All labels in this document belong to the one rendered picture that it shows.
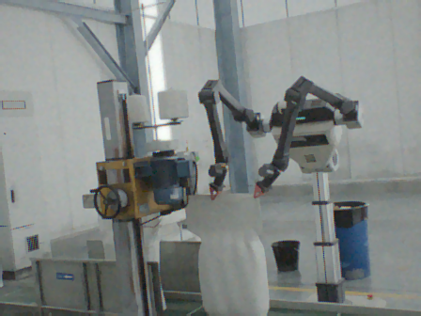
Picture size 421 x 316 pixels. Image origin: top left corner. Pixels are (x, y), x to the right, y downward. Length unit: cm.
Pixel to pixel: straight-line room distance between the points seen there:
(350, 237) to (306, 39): 693
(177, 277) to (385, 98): 781
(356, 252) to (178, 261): 197
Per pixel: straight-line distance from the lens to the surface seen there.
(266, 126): 340
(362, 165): 1120
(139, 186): 298
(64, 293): 380
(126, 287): 310
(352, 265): 525
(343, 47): 1129
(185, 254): 376
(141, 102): 318
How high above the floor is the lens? 142
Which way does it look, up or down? 3 degrees down
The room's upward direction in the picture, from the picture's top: 6 degrees counter-clockwise
